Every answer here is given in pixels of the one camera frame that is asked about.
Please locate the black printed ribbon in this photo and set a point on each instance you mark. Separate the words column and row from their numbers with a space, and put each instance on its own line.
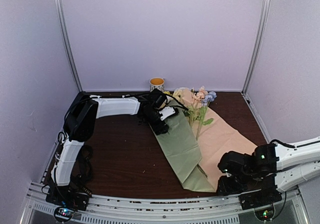
column 85, row 170

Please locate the green wrapping paper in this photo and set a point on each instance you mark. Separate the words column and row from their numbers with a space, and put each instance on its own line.
column 183, row 154

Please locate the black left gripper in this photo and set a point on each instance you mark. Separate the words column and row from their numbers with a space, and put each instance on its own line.
column 159, row 129

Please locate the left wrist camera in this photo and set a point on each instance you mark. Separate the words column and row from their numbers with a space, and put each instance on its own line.
column 167, row 112

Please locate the peach wrapping paper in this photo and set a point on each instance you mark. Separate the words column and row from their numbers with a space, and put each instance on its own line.
column 215, row 140

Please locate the patterned cup yellow inside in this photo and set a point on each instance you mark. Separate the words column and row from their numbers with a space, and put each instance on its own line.
column 157, row 83

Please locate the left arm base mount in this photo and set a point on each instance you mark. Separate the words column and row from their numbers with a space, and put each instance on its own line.
column 68, row 199

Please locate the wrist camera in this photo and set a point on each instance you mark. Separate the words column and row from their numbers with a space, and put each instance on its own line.
column 234, row 163
column 167, row 112

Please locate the white round bowl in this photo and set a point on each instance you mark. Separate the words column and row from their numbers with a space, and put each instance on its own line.
column 181, row 88

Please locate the pink fake flower stem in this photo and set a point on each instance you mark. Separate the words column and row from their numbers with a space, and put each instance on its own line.
column 193, row 108

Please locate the aluminium front rail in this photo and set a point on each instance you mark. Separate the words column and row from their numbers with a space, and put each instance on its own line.
column 226, row 209

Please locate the aluminium frame post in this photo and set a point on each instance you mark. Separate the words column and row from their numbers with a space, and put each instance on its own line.
column 264, row 14
column 67, row 44

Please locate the left aluminium frame post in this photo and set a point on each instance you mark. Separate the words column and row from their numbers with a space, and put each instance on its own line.
column 67, row 44

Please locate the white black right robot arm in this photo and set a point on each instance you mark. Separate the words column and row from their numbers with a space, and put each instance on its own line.
column 277, row 165

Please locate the blue fake flower stem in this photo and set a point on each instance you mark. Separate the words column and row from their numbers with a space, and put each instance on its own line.
column 208, row 98

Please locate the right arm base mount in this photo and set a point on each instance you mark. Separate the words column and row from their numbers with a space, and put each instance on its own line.
column 262, row 202

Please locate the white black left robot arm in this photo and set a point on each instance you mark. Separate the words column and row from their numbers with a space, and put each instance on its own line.
column 79, row 122

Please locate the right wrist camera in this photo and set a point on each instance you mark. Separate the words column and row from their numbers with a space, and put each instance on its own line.
column 234, row 163

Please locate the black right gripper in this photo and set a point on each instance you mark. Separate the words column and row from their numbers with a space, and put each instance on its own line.
column 227, row 190

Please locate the right aluminium frame post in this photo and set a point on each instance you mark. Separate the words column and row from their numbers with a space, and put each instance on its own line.
column 264, row 14

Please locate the cream fake flower bunch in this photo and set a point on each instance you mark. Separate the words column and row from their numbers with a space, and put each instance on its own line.
column 177, row 94

